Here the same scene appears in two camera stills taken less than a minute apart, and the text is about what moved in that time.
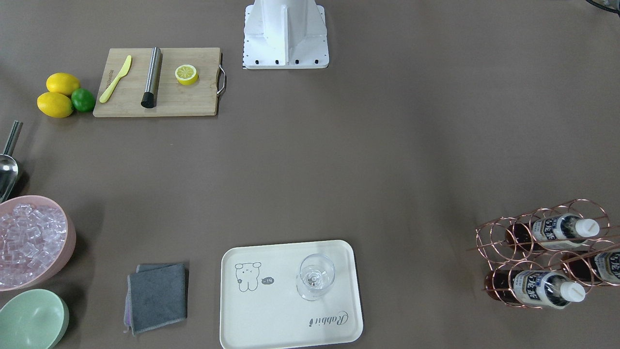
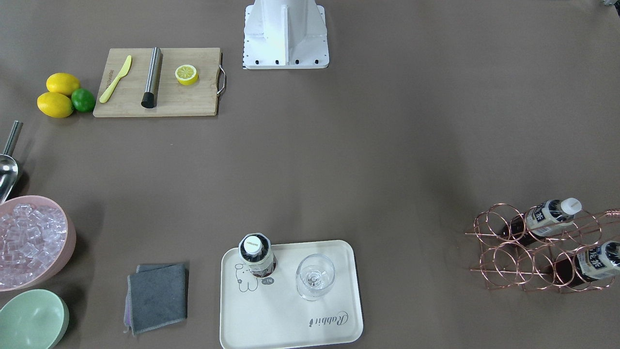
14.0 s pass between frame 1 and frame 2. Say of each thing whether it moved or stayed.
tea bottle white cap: moved
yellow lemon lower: stayed
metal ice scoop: stayed
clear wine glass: stayed
